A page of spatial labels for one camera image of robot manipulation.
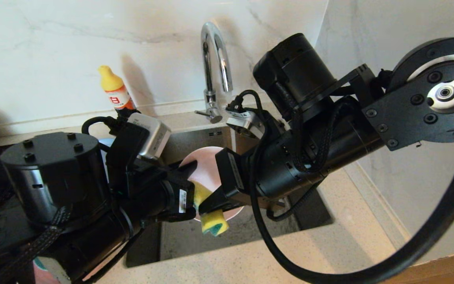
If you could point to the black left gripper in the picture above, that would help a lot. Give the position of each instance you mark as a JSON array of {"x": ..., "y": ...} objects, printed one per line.
[{"x": 160, "y": 197}]

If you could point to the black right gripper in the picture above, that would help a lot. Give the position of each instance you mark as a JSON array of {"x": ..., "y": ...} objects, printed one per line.
[{"x": 282, "y": 169}]

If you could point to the pale pink bowl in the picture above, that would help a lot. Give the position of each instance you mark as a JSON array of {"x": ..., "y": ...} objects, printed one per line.
[{"x": 207, "y": 165}]

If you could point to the yellow fish-shaped sponge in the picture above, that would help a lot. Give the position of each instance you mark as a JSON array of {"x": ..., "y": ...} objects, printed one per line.
[{"x": 211, "y": 225}]

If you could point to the yellow-capped orange dish soap bottle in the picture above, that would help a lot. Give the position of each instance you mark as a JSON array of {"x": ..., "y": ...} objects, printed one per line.
[{"x": 110, "y": 81}]

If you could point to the chrome gooseneck faucet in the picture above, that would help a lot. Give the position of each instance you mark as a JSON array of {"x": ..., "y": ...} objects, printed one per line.
[{"x": 211, "y": 39}]

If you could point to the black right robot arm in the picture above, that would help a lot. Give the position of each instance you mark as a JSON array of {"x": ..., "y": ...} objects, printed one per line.
[{"x": 298, "y": 67}]

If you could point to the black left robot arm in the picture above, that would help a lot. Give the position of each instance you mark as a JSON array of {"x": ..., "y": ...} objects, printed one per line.
[{"x": 53, "y": 177}]

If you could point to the stainless steel sink basin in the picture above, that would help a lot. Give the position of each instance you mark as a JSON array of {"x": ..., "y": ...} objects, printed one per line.
[{"x": 231, "y": 240}]

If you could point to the blue-grey plate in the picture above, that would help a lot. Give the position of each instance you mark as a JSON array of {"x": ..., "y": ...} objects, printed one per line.
[{"x": 106, "y": 142}]

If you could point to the black braided right arm sleeve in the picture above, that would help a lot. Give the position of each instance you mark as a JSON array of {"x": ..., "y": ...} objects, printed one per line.
[{"x": 325, "y": 138}]

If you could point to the black braided arm sleeve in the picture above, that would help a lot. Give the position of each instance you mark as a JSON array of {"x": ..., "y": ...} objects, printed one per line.
[
  {"x": 325, "y": 138},
  {"x": 38, "y": 244}
]

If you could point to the black braided left arm sleeve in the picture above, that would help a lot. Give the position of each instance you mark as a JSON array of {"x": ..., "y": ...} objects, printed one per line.
[{"x": 38, "y": 244}]

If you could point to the pink plate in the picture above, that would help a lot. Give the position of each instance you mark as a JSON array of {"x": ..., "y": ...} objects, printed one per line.
[{"x": 47, "y": 278}]

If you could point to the light wooden cabinet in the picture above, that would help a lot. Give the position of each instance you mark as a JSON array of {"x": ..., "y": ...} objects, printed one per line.
[{"x": 440, "y": 272}]

